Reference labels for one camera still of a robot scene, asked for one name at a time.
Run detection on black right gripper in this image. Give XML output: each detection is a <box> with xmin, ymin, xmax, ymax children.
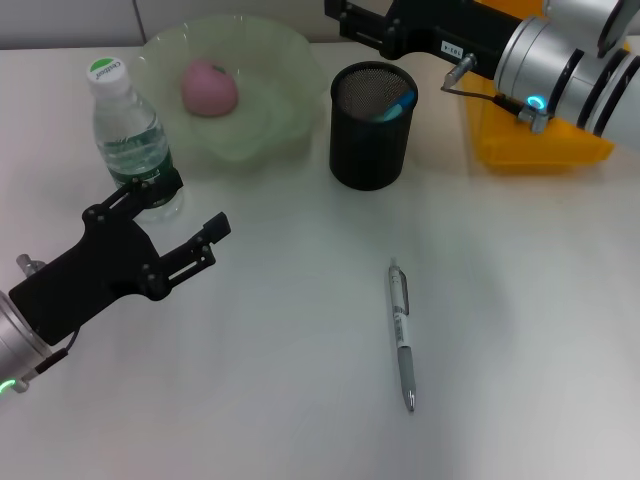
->
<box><xmin>324</xmin><ymin>0</ymin><xmax>521</xmax><ymax>79</ymax></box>

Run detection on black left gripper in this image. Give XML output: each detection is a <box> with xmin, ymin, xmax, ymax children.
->
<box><xmin>8</xmin><ymin>169</ymin><xmax>232</xmax><ymax>347</ymax></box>

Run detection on clear water bottle green label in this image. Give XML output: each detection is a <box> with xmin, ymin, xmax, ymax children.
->
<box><xmin>87</xmin><ymin>57</ymin><xmax>185</xmax><ymax>224</ymax></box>

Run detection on blue scissors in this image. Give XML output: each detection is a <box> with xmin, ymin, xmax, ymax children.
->
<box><xmin>372</xmin><ymin>89</ymin><xmax>418</xmax><ymax>124</ymax></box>

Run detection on pink toy peach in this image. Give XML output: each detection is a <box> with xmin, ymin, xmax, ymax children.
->
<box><xmin>180</xmin><ymin>58</ymin><xmax>239</xmax><ymax>118</ymax></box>

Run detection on grey ballpoint pen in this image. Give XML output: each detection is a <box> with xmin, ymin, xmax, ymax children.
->
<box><xmin>388</xmin><ymin>257</ymin><xmax>417</xmax><ymax>414</ymax></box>

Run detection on green glass fruit plate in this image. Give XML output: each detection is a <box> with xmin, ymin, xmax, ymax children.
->
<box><xmin>137</xmin><ymin>14</ymin><xmax>331</xmax><ymax>162</ymax></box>

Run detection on black mesh pen holder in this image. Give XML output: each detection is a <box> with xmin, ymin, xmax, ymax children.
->
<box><xmin>328</xmin><ymin>62</ymin><xmax>419</xmax><ymax>192</ymax></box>

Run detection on yellow plastic bin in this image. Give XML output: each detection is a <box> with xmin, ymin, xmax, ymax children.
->
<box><xmin>459</xmin><ymin>0</ymin><xmax>617</xmax><ymax>175</ymax></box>

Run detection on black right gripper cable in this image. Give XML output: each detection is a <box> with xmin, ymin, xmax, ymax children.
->
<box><xmin>439</xmin><ymin>53</ymin><xmax>551</xmax><ymax>135</ymax></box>

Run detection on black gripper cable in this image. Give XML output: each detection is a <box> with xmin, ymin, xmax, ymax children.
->
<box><xmin>439</xmin><ymin>53</ymin><xmax>551</xmax><ymax>135</ymax></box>
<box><xmin>13</xmin><ymin>253</ymin><xmax>82</xmax><ymax>394</ymax></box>

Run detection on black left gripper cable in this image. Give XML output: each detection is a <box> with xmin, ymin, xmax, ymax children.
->
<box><xmin>13</xmin><ymin>253</ymin><xmax>82</xmax><ymax>394</ymax></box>

